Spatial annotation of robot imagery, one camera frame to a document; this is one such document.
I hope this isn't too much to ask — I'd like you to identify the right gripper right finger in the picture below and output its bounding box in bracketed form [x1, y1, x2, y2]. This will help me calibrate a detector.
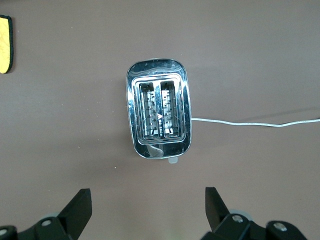
[201, 186, 252, 240]

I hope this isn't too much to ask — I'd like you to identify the white toaster power cord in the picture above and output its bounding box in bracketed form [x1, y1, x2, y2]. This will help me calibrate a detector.
[191, 117, 320, 128]

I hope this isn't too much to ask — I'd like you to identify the yellow quilted oven mitt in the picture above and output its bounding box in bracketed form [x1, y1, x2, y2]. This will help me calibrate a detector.
[0, 14, 14, 75]

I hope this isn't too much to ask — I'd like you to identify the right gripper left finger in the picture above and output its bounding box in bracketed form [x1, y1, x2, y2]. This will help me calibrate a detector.
[33, 188, 93, 240]

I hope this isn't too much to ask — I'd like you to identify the chrome two-slot toaster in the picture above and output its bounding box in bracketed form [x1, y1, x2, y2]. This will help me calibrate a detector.
[125, 57, 193, 165]

